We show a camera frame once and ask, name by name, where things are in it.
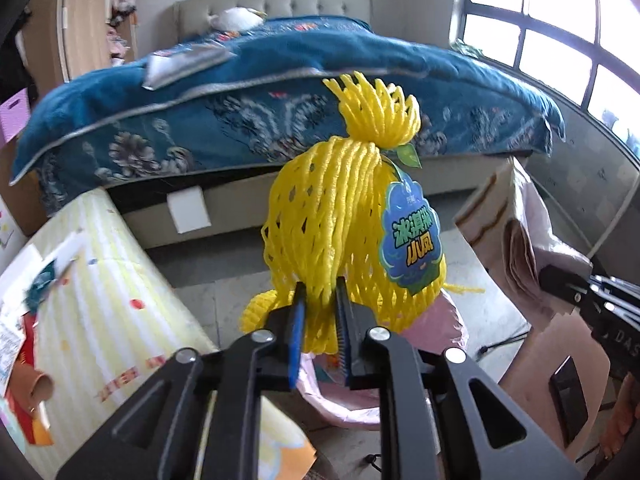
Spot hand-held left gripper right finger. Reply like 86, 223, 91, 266
334, 276, 583, 480

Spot pink hanging clothes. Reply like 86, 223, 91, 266
107, 0, 138, 66

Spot beige upholstered bed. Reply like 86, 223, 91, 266
107, 0, 531, 251

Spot brown cardboard box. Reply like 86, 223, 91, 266
500, 310, 613, 453

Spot red paper packaging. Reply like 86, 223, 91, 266
7, 312, 55, 447

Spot wooden nightstand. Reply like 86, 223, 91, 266
0, 135, 48, 238

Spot bed with blue blanket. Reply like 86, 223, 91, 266
10, 15, 566, 206

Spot printed white leaflet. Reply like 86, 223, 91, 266
0, 305, 27, 397

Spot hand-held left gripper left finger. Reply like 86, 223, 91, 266
55, 282, 308, 480

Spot arched grid window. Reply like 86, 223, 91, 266
452, 0, 640, 156

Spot yellow foam fruit net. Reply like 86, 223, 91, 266
239, 71, 486, 356

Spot black phone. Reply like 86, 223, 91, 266
549, 357, 590, 448

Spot white paper sheet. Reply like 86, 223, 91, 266
47, 232, 86, 286

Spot wooden wardrobe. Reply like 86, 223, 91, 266
25, 0, 138, 83

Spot pink storage box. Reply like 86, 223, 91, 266
0, 87, 32, 143

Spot person's right hand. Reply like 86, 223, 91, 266
600, 375, 640, 461

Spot teal wrapper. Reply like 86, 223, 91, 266
25, 269, 57, 311

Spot folded grey cloth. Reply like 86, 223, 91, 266
144, 42, 236, 92

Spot white tag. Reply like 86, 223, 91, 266
166, 186, 213, 234

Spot yellow striped tablecloth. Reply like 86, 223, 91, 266
0, 187, 318, 480

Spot pink plastic bag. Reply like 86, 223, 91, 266
295, 290, 471, 431

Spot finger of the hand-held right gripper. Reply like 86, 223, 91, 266
537, 264, 640, 318

